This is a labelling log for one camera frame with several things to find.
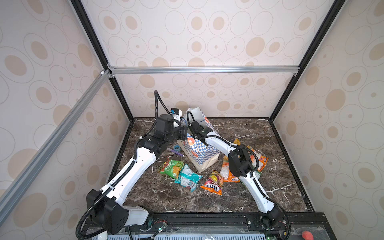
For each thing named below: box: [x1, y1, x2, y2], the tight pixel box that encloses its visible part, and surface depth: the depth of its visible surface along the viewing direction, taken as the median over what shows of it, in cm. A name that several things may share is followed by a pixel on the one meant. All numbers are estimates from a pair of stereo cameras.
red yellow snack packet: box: [200, 170, 224, 196], surface depth 84 cm
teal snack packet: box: [174, 164, 203, 193], surface depth 85 cm
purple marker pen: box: [167, 147, 185, 157], surface depth 102 cm
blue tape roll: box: [173, 144, 181, 152], surface depth 102 cm
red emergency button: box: [301, 230, 314, 240], surface depth 69 cm
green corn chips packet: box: [160, 159, 185, 180], surface depth 91 cm
